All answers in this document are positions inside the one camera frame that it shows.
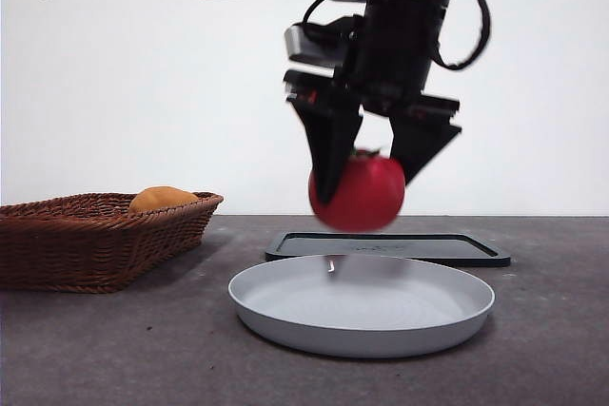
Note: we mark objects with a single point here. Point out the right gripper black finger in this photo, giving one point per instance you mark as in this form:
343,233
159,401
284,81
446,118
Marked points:
330,149
418,144

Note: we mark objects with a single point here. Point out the red tomato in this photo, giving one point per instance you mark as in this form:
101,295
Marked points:
366,197

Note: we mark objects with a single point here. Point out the dark rectangular tray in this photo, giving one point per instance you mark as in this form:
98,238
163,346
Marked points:
452,246

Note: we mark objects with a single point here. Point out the grey round plate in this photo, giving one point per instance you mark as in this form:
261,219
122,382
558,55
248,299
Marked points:
357,311

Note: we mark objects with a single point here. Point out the orange bread roll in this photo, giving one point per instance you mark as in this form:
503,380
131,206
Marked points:
162,198

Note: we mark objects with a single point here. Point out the brown wicker basket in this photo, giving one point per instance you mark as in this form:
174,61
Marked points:
95,254

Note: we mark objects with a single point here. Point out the right wrist grey camera box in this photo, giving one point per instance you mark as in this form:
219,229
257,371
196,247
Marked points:
309,44

